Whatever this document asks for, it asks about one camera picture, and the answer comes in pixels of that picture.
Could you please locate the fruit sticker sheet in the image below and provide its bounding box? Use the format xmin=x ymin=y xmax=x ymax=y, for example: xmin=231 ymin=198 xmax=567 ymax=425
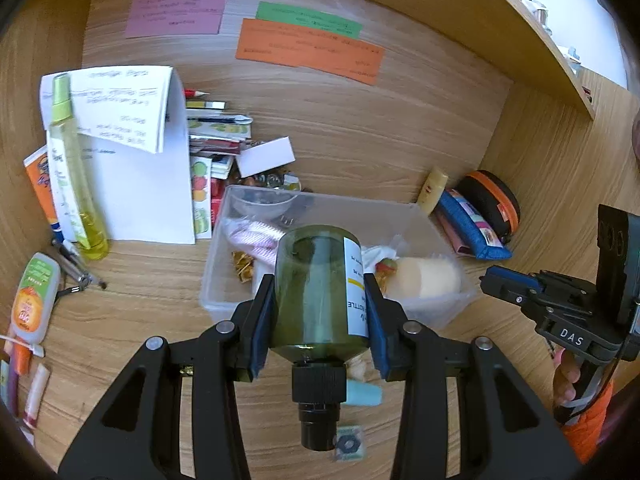
xmin=189 ymin=154 xmax=217 ymax=239

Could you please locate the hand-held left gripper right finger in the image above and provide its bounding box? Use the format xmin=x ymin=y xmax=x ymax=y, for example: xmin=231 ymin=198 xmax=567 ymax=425
xmin=364 ymin=272 xmax=583 ymax=480

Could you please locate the purple marker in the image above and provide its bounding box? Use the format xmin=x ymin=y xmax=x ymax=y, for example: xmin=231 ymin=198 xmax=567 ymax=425
xmin=4 ymin=359 xmax=22 ymax=417

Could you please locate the orange paper note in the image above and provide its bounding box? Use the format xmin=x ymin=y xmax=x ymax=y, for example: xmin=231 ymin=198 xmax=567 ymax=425
xmin=234 ymin=18 xmax=387 ymax=86

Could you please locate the gold crumpled chain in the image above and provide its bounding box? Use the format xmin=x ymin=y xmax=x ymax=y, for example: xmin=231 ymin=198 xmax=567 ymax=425
xmin=229 ymin=249 xmax=259 ymax=284

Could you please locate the yellow spray bottle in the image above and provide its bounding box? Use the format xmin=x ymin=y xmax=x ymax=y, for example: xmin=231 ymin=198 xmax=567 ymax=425
xmin=45 ymin=73 xmax=110 ymax=261

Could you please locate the white red lip balm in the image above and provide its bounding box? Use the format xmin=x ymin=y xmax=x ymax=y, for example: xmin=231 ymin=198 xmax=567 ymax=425
xmin=24 ymin=361 xmax=52 ymax=427

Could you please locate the light blue cap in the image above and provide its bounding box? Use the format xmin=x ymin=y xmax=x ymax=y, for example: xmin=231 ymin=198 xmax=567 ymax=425
xmin=345 ymin=379 xmax=384 ymax=407

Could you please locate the orange marker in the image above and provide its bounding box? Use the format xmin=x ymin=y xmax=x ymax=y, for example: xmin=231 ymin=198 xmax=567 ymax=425
xmin=9 ymin=341 xmax=35 ymax=377

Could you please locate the orange tube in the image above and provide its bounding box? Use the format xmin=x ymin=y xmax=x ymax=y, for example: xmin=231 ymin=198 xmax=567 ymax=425
xmin=23 ymin=143 xmax=67 ymax=242

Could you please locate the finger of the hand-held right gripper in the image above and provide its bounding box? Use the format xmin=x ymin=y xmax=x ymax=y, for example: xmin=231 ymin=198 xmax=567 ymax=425
xmin=484 ymin=266 xmax=598 ymax=297
xmin=479 ymin=275 xmax=596 ymax=322

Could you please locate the pink paper note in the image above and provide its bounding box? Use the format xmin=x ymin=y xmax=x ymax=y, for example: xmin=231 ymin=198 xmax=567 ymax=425
xmin=124 ymin=0 xmax=232 ymax=39

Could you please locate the wooden shelf board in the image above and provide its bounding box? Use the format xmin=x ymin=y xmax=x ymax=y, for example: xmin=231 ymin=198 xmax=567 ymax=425
xmin=459 ymin=0 xmax=597 ymax=122

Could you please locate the beige round sponge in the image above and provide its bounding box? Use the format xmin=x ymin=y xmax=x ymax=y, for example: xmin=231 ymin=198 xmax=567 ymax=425
xmin=394 ymin=256 xmax=465 ymax=297

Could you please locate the small white box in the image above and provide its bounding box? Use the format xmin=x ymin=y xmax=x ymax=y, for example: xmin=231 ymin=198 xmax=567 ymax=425
xmin=234 ymin=135 xmax=295 ymax=177

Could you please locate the white crumpled cloth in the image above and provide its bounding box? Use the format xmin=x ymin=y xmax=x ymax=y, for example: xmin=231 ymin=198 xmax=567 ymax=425
xmin=360 ymin=244 xmax=417 ymax=273

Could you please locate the black orange round case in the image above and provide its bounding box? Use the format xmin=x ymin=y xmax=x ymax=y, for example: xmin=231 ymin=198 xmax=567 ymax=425
xmin=456 ymin=170 xmax=521 ymax=247

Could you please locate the pink wallet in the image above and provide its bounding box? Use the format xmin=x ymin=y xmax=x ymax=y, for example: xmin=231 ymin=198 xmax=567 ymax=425
xmin=434 ymin=209 xmax=474 ymax=257

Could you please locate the folded white written paper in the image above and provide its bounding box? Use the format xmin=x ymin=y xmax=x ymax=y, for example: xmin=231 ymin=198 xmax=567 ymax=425
xmin=40 ymin=65 xmax=191 ymax=155

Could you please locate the colourful small toy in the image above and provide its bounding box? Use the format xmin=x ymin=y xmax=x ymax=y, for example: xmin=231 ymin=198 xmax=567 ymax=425
xmin=375 ymin=257 xmax=402 ymax=287

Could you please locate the green bottle black cap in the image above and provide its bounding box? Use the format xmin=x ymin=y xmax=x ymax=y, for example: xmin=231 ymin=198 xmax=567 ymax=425
xmin=272 ymin=224 xmax=374 ymax=453

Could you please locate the blue fabric pouch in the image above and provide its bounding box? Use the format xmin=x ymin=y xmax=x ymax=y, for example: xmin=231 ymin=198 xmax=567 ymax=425
xmin=439 ymin=188 xmax=512 ymax=261

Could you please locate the small packet with black nut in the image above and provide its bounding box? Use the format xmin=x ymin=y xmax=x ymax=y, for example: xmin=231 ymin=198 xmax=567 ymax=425
xmin=329 ymin=424 xmax=366 ymax=462

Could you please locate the pile of metal binder clips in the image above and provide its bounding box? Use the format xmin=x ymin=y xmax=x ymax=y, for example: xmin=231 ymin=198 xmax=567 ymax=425
xmin=239 ymin=169 xmax=302 ymax=192

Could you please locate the small clear bowl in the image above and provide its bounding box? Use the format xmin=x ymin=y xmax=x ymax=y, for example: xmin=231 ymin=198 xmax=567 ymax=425
xmin=231 ymin=191 xmax=297 ymax=222

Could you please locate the cream tube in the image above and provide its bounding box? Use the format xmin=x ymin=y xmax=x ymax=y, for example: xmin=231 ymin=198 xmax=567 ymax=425
xmin=416 ymin=166 xmax=449 ymax=217

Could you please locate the stack of booklets and pens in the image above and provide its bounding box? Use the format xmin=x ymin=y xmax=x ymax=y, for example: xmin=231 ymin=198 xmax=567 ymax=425
xmin=185 ymin=99 xmax=254 ymax=155

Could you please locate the person's right hand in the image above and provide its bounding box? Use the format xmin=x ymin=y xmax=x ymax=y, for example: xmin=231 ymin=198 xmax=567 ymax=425
xmin=551 ymin=349 xmax=585 ymax=407

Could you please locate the white paper sheet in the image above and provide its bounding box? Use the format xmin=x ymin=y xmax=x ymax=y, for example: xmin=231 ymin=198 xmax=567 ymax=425
xmin=70 ymin=120 xmax=197 ymax=246

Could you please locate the green paper note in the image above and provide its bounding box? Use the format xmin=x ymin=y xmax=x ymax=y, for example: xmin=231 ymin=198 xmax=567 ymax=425
xmin=255 ymin=1 xmax=362 ymax=40

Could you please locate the pink striped plastic bag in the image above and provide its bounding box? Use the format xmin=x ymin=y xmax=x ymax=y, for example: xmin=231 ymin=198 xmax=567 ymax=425
xmin=224 ymin=216 xmax=282 ymax=263

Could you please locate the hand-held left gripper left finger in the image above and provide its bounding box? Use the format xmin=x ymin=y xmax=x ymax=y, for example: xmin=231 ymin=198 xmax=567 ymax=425
xmin=58 ymin=276 xmax=275 ymax=480

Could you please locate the white bottle orange label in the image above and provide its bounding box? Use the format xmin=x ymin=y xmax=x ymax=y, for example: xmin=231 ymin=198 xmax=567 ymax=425
xmin=8 ymin=252 xmax=62 ymax=346

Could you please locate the clear plastic storage box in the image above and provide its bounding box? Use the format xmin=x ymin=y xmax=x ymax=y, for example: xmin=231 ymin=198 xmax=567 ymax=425
xmin=199 ymin=184 xmax=478 ymax=332

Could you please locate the wooden desktop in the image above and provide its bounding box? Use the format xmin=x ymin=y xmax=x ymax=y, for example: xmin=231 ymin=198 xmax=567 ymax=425
xmin=0 ymin=160 xmax=640 ymax=480

